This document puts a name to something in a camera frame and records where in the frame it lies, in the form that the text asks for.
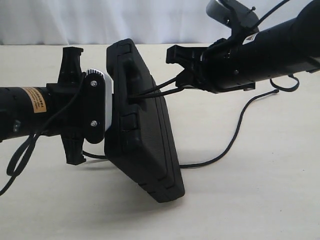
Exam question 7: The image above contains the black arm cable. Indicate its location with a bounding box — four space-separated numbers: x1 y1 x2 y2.
0 74 87 198
249 0 300 94

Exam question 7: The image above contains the white backdrop curtain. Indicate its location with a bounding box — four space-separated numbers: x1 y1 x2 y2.
0 0 320 47

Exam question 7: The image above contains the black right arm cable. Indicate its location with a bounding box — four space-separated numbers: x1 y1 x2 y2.
249 0 300 94

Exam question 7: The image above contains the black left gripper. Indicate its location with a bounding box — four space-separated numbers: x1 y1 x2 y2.
44 46 86 166

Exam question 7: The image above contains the black braided rope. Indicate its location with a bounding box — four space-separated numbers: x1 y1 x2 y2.
82 74 280 169

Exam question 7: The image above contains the black plastic carrying case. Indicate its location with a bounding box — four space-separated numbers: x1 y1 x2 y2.
104 38 185 203

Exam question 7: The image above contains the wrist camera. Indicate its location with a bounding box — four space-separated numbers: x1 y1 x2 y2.
205 0 259 36
83 68 113 144

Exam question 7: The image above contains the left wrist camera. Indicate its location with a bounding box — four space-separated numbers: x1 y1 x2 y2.
83 68 113 144

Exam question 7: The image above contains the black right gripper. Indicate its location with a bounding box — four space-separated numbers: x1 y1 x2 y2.
165 38 255 94

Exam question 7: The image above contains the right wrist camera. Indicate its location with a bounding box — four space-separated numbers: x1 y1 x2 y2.
205 0 259 36

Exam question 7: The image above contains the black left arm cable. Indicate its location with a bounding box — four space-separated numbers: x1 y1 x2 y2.
0 74 87 198

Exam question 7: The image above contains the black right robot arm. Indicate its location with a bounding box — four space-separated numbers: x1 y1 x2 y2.
166 0 320 94

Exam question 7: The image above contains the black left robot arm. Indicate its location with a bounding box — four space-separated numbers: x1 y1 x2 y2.
0 46 85 166

